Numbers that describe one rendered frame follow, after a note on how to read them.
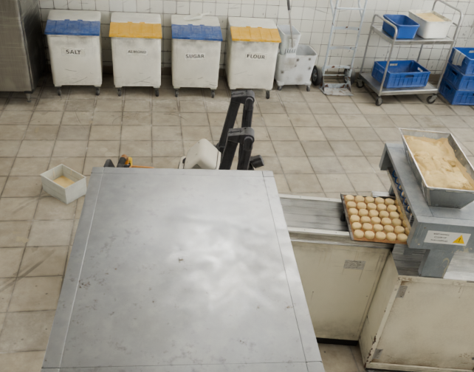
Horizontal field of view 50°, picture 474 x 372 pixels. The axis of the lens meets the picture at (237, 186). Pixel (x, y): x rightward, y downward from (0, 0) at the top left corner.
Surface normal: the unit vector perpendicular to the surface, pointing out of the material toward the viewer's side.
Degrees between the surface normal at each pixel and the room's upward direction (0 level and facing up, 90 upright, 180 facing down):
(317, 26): 90
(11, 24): 90
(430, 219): 0
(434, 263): 90
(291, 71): 96
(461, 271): 0
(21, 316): 0
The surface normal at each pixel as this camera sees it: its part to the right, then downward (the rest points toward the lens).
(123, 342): 0.08, -0.81
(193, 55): 0.12, 0.61
